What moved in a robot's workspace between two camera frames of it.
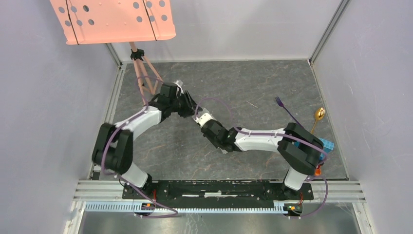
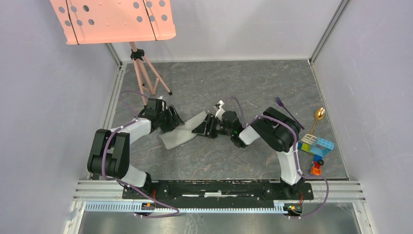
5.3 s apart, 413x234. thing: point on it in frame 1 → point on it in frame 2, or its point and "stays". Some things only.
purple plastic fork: (281, 104) stays
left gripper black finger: (192, 102) → (175, 119)
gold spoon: (319, 114) stays
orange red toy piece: (318, 171) stays
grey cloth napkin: (223, 151) → (183, 133)
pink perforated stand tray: (90, 22) stays
